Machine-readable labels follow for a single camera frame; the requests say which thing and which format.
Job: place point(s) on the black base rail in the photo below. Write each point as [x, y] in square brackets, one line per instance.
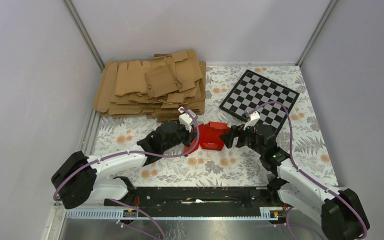
[244, 202]

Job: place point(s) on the stack of brown cardboard blanks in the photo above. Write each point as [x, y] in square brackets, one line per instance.
[155, 88]

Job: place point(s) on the red paper box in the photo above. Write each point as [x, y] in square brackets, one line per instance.
[210, 136]

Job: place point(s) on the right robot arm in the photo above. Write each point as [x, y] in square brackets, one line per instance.
[339, 212]

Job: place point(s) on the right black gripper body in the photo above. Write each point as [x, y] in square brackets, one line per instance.
[246, 135]

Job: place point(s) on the floral patterned mat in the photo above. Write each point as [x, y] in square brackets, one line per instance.
[230, 166]

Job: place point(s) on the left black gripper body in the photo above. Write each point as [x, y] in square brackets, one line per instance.
[183, 135]

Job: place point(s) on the black white checkerboard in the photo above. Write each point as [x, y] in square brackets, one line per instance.
[253, 90]

